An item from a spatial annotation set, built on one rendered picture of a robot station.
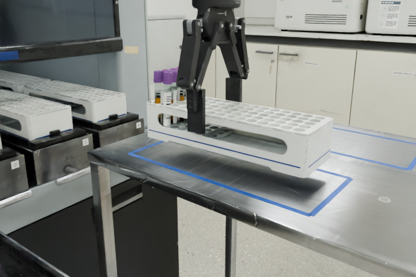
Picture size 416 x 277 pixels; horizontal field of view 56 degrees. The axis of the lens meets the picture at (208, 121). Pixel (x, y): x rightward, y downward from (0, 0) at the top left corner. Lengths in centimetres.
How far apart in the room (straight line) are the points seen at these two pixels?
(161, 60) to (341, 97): 120
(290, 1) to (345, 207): 221
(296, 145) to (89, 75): 71
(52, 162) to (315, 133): 52
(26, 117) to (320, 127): 55
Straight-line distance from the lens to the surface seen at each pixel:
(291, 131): 54
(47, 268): 45
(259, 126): 56
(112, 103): 95
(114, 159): 69
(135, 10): 105
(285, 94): 273
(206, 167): 64
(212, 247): 191
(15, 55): 84
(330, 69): 259
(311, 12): 262
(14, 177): 81
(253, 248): 191
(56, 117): 86
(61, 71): 122
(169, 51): 281
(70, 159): 86
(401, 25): 247
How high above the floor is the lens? 107
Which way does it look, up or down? 16 degrees down
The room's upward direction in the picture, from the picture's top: straight up
